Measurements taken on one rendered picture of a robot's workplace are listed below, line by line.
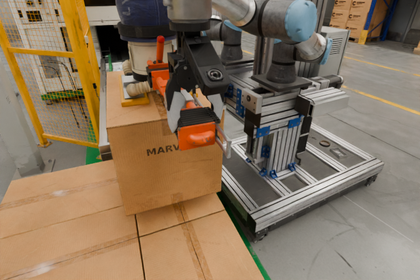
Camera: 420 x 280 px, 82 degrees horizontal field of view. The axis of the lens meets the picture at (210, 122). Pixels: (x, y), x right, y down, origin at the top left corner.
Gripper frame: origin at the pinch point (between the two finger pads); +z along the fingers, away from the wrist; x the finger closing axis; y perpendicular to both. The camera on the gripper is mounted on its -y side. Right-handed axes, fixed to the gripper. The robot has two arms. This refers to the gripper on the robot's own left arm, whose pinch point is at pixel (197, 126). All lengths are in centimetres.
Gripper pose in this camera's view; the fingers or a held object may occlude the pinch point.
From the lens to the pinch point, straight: 50.1
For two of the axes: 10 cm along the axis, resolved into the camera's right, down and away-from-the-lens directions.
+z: 0.0, 8.7, 4.9
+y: -3.5, -4.6, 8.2
